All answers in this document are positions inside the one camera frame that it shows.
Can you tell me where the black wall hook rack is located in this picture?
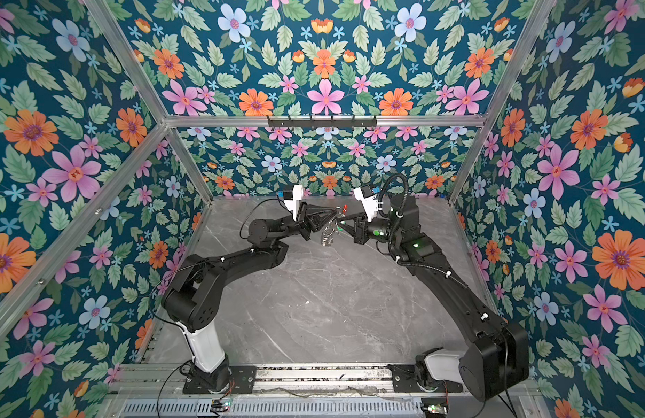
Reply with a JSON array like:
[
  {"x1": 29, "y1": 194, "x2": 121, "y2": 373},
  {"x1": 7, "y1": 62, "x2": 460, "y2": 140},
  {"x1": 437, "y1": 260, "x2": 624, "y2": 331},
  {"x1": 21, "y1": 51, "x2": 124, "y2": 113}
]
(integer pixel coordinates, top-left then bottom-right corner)
[{"x1": 267, "y1": 116, "x2": 378, "y2": 129}]

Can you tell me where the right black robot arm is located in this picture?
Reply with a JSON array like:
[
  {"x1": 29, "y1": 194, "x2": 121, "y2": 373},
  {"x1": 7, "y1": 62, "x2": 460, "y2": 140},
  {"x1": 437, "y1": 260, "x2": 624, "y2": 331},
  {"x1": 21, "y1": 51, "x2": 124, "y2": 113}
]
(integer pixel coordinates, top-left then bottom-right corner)
[{"x1": 339, "y1": 197, "x2": 529, "y2": 402}]

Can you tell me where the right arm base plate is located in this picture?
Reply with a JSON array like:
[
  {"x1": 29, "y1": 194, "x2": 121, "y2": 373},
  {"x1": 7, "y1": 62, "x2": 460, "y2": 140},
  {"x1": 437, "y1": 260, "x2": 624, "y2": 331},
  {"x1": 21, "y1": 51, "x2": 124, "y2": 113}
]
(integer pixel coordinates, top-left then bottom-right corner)
[{"x1": 387, "y1": 364, "x2": 463, "y2": 395}]

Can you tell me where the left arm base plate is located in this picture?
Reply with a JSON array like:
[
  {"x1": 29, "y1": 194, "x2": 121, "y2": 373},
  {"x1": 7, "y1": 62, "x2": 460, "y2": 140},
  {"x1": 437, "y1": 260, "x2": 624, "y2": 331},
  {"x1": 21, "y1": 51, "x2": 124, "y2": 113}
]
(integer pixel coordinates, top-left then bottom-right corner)
[{"x1": 181, "y1": 366, "x2": 257, "y2": 395}]

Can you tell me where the red-handled key ring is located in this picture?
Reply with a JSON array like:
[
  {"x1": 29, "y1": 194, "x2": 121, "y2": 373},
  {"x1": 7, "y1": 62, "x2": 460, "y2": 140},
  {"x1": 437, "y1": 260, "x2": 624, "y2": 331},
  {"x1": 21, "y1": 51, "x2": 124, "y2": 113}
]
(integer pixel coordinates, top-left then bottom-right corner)
[{"x1": 319, "y1": 204, "x2": 349, "y2": 247}]

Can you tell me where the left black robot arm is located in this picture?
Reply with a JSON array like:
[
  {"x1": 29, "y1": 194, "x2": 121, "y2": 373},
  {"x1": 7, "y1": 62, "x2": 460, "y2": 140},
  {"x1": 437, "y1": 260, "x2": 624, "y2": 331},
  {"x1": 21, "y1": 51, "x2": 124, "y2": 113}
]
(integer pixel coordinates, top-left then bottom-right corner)
[{"x1": 162, "y1": 202, "x2": 337, "y2": 393}]

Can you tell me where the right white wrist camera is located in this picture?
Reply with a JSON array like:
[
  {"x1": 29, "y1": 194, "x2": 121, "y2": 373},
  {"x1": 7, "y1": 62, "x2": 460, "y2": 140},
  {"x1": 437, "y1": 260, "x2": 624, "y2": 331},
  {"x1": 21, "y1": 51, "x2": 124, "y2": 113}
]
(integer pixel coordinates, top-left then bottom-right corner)
[{"x1": 353, "y1": 185, "x2": 381, "y2": 221}]

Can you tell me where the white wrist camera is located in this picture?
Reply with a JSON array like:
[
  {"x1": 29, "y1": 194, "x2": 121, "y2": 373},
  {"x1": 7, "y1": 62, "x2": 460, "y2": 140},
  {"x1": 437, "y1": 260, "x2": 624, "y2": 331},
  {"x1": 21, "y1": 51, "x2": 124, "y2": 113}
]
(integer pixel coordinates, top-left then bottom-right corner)
[
  {"x1": 353, "y1": 185, "x2": 381, "y2": 221},
  {"x1": 280, "y1": 185, "x2": 304, "y2": 220}
]

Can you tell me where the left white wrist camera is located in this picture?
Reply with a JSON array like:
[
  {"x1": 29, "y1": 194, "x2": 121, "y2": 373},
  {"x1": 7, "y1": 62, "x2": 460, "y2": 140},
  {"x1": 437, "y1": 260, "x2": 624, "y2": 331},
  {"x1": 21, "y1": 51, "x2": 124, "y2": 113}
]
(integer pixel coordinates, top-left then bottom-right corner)
[{"x1": 280, "y1": 185, "x2": 304, "y2": 220}]

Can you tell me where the aluminium mounting rail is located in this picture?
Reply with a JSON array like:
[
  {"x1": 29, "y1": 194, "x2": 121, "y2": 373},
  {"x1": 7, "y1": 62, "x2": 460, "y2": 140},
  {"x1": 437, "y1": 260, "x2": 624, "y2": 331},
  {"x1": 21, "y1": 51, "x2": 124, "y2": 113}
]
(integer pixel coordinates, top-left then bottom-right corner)
[{"x1": 109, "y1": 362, "x2": 470, "y2": 396}]

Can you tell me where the white slotted cable duct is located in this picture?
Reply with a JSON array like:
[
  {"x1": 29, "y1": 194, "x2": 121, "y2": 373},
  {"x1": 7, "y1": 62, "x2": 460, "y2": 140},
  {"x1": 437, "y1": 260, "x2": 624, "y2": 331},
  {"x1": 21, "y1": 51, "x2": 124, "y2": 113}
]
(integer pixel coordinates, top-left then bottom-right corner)
[{"x1": 119, "y1": 398, "x2": 424, "y2": 417}]

